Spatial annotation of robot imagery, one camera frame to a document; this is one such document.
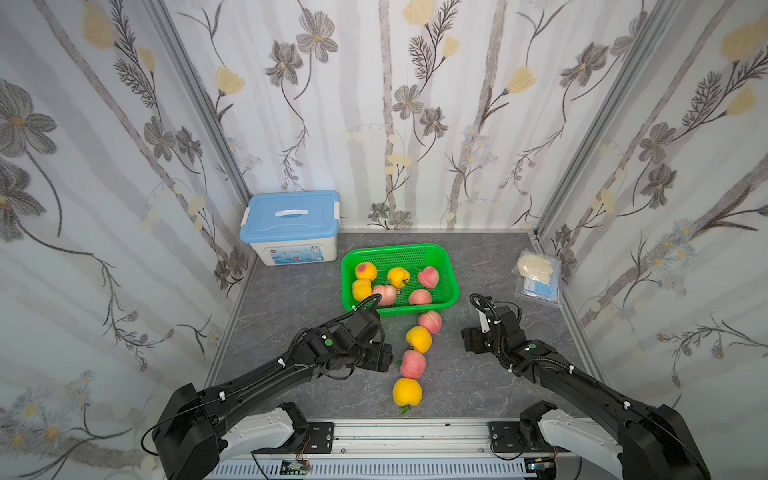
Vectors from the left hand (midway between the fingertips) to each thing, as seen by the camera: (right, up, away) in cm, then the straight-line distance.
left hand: (385, 358), depth 78 cm
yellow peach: (-8, +16, +18) cm, 26 cm away
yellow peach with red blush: (-7, +22, +23) cm, 33 cm away
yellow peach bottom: (+6, -8, -1) cm, 10 cm away
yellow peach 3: (+10, +3, +8) cm, 13 cm away
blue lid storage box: (-32, +36, +20) cm, 52 cm away
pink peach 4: (+14, +7, +12) cm, 20 cm away
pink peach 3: (+11, +14, +16) cm, 24 cm away
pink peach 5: (+8, -3, +3) cm, 9 cm away
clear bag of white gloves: (+56, +23, +29) cm, 67 cm away
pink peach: (+1, +15, +16) cm, 22 cm away
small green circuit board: (-21, -24, -7) cm, 32 cm away
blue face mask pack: (+57, +15, +25) cm, 64 cm away
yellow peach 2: (+4, +20, +21) cm, 29 cm away
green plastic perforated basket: (+9, +27, +38) cm, 47 cm away
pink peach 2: (+15, +20, +22) cm, 33 cm away
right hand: (+28, +6, +9) cm, 30 cm away
